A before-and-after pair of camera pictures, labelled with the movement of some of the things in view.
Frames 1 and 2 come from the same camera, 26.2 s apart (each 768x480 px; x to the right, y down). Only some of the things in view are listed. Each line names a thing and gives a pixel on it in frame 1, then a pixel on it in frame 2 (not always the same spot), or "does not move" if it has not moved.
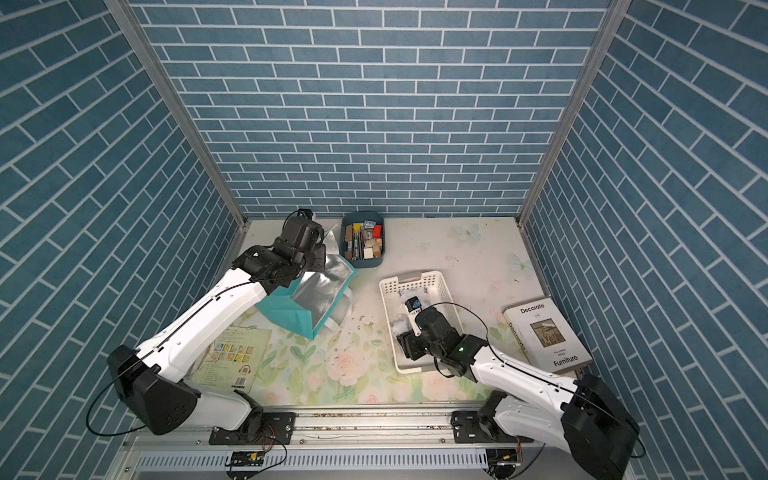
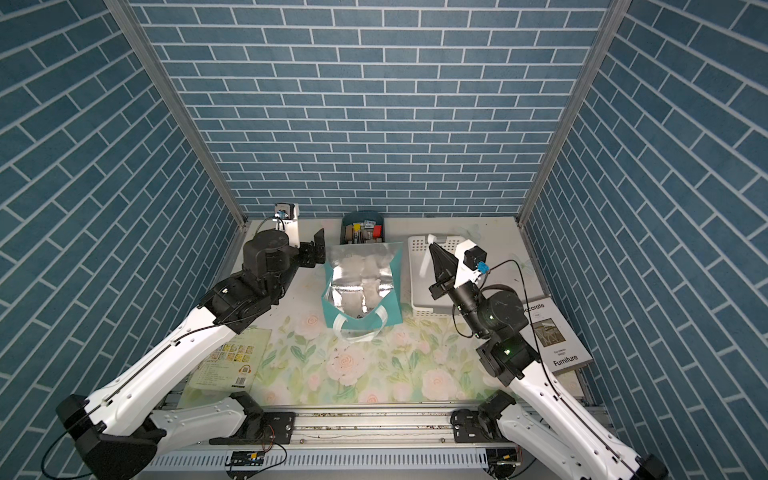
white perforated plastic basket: (433, 292) -> (422, 273)
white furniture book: (549, 341) does not move
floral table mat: (337, 355) does not move
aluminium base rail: (345, 428) does not move
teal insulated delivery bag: (319, 301) -> (363, 290)
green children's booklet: (231, 362) does not move
